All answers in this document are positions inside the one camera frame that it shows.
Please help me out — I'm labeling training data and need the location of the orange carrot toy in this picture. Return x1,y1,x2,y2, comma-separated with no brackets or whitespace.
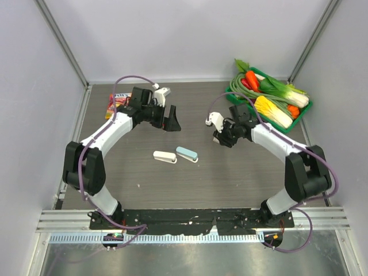
245,71,259,93

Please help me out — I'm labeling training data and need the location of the candy bag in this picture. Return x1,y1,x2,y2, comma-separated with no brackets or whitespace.
105,93,131,120

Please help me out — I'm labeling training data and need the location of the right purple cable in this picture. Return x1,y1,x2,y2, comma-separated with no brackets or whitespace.
207,91,340,254

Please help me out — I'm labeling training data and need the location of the purple cable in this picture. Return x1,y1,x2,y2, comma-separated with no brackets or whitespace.
78,75,160,256
207,91,340,254

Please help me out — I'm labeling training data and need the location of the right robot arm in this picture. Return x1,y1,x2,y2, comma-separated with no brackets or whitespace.
205,104,332,227

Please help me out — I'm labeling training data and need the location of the green long beans bundle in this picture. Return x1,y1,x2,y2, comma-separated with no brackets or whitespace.
229,73,291,116

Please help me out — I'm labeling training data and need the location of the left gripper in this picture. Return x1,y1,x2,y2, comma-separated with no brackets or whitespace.
141,100,181,132

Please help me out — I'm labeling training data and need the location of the blue white stapler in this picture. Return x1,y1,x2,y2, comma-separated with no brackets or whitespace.
176,147,198,163

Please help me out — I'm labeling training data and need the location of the small orange tomato toy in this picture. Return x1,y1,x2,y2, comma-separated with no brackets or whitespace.
287,105,300,120

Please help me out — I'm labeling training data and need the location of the green plastic tray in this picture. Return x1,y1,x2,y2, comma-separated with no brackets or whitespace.
225,67,312,133

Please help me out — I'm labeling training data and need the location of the red pepper toy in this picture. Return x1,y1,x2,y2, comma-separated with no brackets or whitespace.
240,78,253,91

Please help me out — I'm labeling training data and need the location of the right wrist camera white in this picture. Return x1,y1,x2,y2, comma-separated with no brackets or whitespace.
205,112,224,133

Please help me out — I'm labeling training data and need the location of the bok choy toy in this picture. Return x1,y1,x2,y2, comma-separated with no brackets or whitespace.
260,76,309,108

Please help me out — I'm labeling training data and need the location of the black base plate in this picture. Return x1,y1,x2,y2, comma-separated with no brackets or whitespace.
87,207,296,237

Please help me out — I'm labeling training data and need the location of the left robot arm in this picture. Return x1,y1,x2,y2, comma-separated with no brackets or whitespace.
62,87,181,229

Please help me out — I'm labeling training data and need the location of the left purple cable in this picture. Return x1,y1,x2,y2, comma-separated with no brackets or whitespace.
78,75,160,256

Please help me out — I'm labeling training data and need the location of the napa cabbage toy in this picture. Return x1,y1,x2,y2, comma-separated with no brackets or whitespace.
254,96,293,128

